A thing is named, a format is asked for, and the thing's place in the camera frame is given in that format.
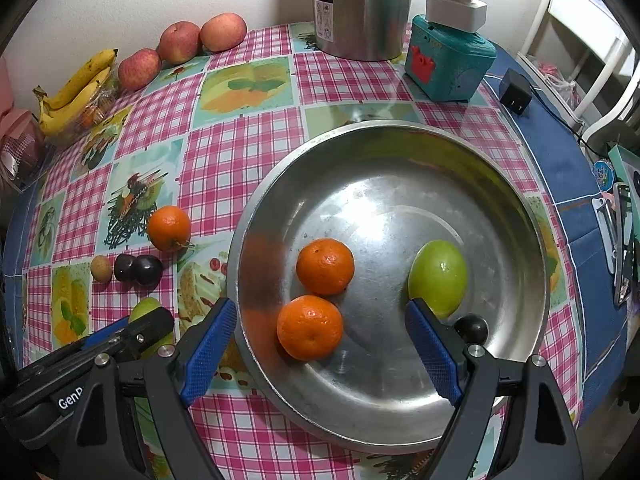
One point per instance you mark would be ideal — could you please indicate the dark purple plum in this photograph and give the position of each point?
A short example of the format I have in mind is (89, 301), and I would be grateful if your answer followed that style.
(125, 267)
(149, 270)
(471, 328)

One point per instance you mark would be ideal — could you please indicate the orange tangerine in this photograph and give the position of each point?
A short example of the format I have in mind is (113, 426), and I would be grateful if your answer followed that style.
(325, 266)
(310, 327)
(169, 228)

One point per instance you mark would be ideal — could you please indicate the stainless steel plate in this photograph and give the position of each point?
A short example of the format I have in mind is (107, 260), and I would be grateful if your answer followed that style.
(390, 200)

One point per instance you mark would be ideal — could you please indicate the stainless steel thermos jug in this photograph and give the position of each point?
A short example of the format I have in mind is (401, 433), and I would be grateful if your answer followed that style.
(365, 10)

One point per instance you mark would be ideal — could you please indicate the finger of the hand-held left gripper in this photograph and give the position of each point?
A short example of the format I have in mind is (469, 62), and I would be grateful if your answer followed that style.
(145, 325)

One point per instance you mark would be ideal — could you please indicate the white chair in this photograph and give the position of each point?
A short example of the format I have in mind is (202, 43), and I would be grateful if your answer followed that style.
(542, 10)

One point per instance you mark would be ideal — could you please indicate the light green cardboard box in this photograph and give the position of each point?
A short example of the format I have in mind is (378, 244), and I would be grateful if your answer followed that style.
(622, 160)

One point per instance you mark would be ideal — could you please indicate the small green jujube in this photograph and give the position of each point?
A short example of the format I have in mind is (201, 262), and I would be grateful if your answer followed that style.
(142, 307)

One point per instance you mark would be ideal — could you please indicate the teal toy box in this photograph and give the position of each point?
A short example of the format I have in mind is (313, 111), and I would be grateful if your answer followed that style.
(450, 65)

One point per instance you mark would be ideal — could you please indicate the blue round badge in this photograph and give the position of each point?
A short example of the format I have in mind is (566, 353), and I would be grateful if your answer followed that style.
(602, 172)

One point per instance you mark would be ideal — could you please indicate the yellow banana bunch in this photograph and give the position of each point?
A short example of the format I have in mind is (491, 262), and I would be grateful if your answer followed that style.
(75, 92)

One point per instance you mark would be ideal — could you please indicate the large green jujube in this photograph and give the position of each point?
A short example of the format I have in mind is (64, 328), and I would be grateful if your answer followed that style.
(438, 277)

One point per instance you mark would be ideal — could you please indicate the silver nail clipper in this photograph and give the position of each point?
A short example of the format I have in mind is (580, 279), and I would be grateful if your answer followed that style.
(605, 230)

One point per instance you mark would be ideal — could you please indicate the red apple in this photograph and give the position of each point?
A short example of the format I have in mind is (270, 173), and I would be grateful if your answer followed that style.
(180, 41)
(139, 68)
(223, 31)

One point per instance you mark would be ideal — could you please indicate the black power adapter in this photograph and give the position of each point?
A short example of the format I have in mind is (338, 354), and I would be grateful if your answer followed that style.
(515, 91)

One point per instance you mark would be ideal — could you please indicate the clear plastic fruit container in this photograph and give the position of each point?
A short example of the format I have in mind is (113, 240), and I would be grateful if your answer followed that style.
(92, 112)

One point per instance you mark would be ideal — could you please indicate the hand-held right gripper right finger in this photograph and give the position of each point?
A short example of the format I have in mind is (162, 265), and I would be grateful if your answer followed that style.
(432, 355)

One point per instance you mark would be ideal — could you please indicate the brown longan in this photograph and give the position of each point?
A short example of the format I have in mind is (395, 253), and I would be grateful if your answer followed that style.
(100, 268)

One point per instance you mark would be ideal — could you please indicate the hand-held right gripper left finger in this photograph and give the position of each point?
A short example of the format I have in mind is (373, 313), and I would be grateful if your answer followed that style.
(210, 350)

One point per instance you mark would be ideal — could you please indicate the pink checked fruit-print tablecloth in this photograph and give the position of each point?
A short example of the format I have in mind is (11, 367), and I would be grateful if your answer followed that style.
(240, 135)

